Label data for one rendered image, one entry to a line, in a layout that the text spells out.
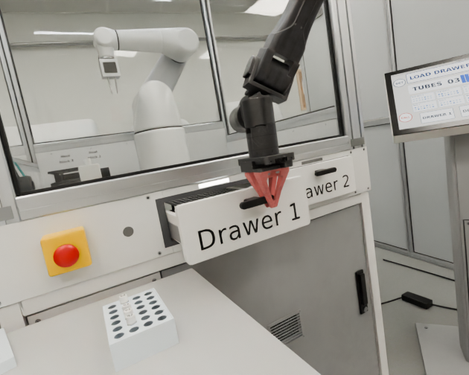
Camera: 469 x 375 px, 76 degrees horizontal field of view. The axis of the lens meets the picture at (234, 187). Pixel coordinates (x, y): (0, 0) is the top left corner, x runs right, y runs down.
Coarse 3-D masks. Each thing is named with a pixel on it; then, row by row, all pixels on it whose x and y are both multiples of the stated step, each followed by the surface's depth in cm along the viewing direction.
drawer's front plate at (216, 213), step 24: (240, 192) 58; (288, 192) 63; (192, 216) 53; (216, 216) 55; (240, 216) 58; (288, 216) 63; (192, 240) 53; (216, 240) 55; (240, 240) 58; (192, 264) 54
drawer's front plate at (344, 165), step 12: (348, 156) 91; (300, 168) 82; (312, 168) 84; (324, 168) 86; (336, 168) 88; (348, 168) 91; (312, 180) 84; (324, 180) 86; (348, 180) 91; (312, 192) 84; (324, 192) 86; (336, 192) 89; (348, 192) 91
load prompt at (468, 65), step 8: (448, 64) 106; (456, 64) 105; (464, 64) 103; (416, 72) 110; (424, 72) 109; (432, 72) 107; (440, 72) 106; (448, 72) 105; (456, 72) 103; (408, 80) 110; (416, 80) 109
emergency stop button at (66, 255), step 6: (60, 246) 52; (66, 246) 52; (72, 246) 52; (54, 252) 51; (60, 252) 51; (66, 252) 52; (72, 252) 52; (78, 252) 53; (54, 258) 51; (60, 258) 51; (66, 258) 52; (72, 258) 52; (78, 258) 53; (60, 264) 51; (66, 264) 52; (72, 264) 53
